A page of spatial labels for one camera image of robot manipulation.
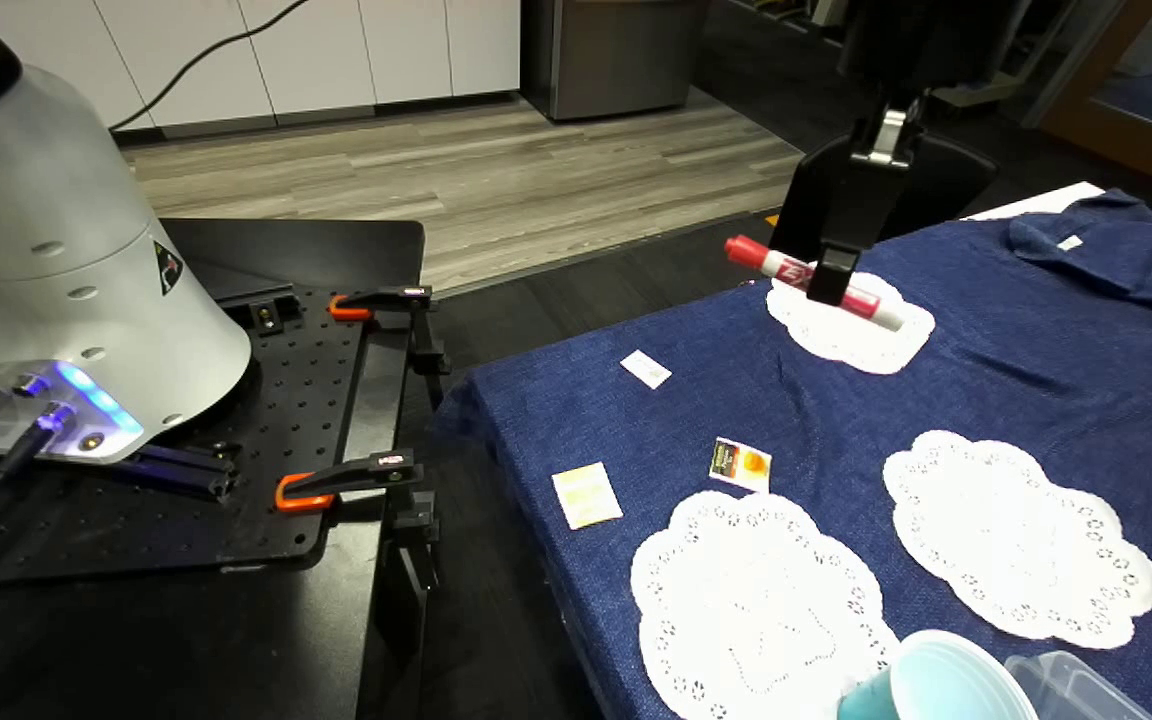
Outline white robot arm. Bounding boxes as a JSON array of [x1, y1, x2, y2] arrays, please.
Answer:
[[0, 38, 252, 465]]

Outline white packet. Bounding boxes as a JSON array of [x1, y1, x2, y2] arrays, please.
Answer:
[[620, 346, 671, 390]]

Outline white doily under marker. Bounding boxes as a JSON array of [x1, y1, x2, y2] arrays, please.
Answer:
[[878, 429, 1152, 652]]

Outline blue denim table cloth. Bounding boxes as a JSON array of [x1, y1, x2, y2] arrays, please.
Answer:
[[449, 193, 1152, 720]]

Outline orange black clamp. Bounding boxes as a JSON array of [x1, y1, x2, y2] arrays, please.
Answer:
[[327, 285, 431, 322], [272, 446, 417, 516]]

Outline white cabinets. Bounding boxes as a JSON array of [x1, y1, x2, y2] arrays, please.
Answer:
[[0, 0, 521, 133]]

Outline pale yellow packet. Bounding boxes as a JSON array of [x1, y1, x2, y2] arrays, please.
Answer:
[[550, 465, 622, 527]]

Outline steel bin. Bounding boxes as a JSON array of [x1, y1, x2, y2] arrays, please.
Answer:
[[521, 0, 709, 120]]

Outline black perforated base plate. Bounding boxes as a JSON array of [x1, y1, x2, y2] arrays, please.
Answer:
[[0, 292, 424, 584]]

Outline teal plastic cup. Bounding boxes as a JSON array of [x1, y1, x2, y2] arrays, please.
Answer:
[[835, 626, 1040, 720]]

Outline red and white marker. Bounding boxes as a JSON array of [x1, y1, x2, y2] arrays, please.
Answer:
[[724, 236, 898, 333]]

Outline orange black clamp near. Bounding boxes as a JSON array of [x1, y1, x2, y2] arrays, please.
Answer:
[[272, 446, 417, 516]]

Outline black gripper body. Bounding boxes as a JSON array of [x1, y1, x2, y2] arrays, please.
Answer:
[[770, 105, 920, 258]]

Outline white doily front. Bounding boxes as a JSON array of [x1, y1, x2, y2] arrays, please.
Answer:
[[762, 272, 935, 375]]

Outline orange black clamp far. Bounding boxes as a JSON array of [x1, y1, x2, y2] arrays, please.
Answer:
[[327, 285, 431, 322]]

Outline white doily near cup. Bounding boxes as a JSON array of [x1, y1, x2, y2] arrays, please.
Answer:
[[629, 491, 894, 720]]

